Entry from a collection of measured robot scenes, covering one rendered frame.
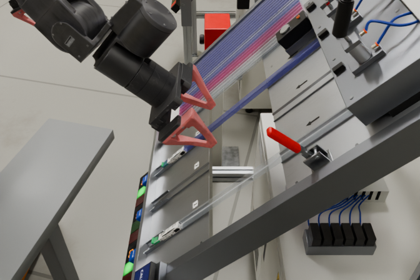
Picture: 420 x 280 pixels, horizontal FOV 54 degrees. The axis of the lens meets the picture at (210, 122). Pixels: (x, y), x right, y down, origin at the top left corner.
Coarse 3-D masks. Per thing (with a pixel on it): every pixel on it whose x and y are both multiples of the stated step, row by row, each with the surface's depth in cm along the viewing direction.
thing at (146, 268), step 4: (148, 264) 75; (144, 268) 75; (148, 268) 74; (136, 272) 77; (140, 272) 75; (144, 272) 74; (148, 272) 73; (136, 276) 76; (140, 276) 75; (144, 276) 74
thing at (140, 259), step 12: (156, 132) 115; (156, 144) 111; (156, 156) 108; (156, 180) 103; (144, 204) 95; (144, 216) 92; (144, 228) 90; (144, 240) 88; (144, 264) 85; (132, 276) 81
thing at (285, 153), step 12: (324, 120) 66; (336, 120) 64; (312, 132) 66; (324, 132) 66; (300, 144) 67; (276, 156) 70; (288, 156) 69; (264, 168) 71; (240, 180) 74; (252, 180) 73; (228, 192) 75; (204, 204) 78; (216, 204) 77; (192, 216) 79; (156, 240) 84
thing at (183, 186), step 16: (208, 112) 102; (192, 128) 104; (160, 160) 108; (176, 160) 100; (192, 160) 94; (208, 160) 89; (160, 176) 102; (176, 176) 96; (192, 176) 90; (208, 176) 85; (160, 192) 98; (176, 192) 92; (192, 192) 86; (208, 192) 82; (160, 208) 93; (176, 208) 88; (192, 208) 83; (160, 224) 89; (192, 224) 80; (208, 224) 76; (176, 240) 81; (192, 240) 77; (160, 256) 82; (176, 256) 78
